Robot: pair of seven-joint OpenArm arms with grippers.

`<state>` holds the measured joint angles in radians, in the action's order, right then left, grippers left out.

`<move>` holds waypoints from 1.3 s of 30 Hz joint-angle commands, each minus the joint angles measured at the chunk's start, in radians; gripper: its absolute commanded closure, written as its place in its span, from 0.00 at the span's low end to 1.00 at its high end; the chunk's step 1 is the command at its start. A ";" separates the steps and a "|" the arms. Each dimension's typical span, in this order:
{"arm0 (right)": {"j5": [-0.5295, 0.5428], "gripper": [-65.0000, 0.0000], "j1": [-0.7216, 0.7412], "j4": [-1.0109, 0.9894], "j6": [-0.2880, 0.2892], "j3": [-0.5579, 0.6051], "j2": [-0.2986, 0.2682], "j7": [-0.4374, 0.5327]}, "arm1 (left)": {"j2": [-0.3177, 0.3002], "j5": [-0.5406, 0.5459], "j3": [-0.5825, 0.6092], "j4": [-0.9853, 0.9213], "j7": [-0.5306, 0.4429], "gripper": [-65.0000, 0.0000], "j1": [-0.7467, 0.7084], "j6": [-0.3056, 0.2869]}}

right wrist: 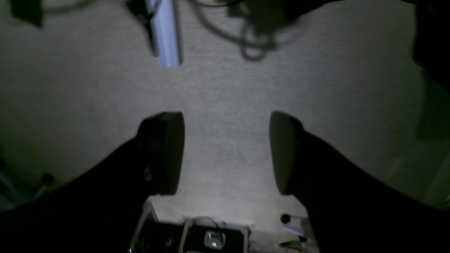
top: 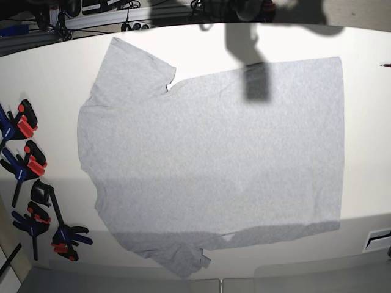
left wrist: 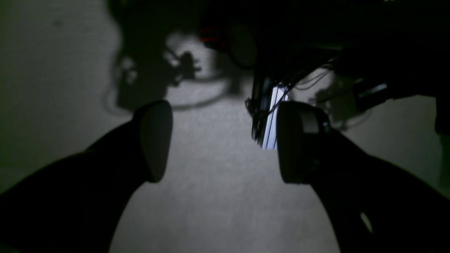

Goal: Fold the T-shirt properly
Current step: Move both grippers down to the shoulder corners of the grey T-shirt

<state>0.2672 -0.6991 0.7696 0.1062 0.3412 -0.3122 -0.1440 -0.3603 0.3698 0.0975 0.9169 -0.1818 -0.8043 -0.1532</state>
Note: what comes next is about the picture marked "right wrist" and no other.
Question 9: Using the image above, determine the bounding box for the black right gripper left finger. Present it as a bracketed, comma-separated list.
[1, 112, 185, 253]

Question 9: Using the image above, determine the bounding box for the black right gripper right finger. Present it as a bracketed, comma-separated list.
[269, 111, 449, 253]

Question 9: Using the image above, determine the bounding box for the aluminium frame profile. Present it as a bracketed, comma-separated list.
[145, 0, 181, 68]

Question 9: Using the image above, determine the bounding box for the black cable loop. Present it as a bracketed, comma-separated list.
[190, 0, 278, 62]

